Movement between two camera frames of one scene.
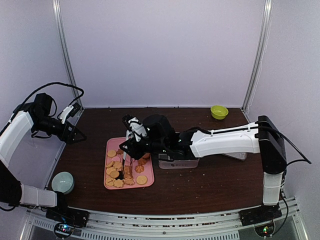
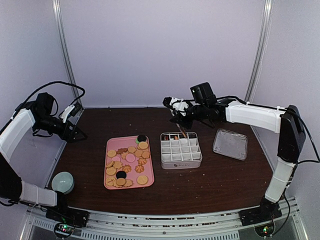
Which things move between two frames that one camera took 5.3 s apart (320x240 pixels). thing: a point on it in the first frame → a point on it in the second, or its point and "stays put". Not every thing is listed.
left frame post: (64, 43) stays put
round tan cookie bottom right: (141, 180) stays put
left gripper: (68, 139) stays put
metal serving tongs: (124, 155) → (183, 134)
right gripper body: (156, 147) → (200, 114)
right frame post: (259, 55) stays put
